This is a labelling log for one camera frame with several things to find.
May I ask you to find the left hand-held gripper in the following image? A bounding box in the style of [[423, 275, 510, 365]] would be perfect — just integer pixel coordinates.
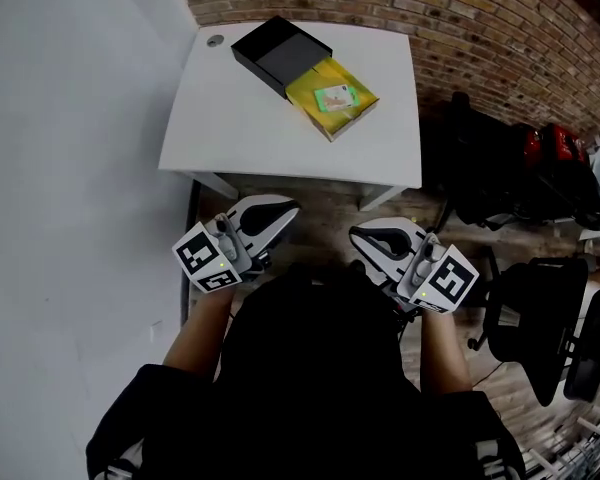
[[172, 193, 302, 295]]

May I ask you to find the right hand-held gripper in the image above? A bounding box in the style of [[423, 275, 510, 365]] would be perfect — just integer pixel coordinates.
[[348, 217, 480, 315]]

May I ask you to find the green and white small box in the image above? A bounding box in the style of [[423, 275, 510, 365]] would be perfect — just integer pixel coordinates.
[[313, 83, 358, 115]]

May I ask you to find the black box with yellow interior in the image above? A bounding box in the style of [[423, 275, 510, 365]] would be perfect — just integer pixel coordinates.
[[230, 14, 381, 144]]

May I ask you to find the person's left forearm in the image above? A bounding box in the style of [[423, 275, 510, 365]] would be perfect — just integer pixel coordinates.
[[161, 287, 237, 380]]

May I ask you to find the person's right forearm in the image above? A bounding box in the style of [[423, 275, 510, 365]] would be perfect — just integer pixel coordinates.
[[416, 310, 474, 395]]

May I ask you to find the white table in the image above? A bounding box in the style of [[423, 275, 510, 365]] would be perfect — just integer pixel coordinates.
[[157, 19, 424, 213]]

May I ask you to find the person's black clothing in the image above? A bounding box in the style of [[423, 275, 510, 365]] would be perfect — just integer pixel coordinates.
[[85, 261, 527, 480]]

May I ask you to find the red bag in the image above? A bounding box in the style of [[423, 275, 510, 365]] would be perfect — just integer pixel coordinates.
[[523, 123, 590, 165]]

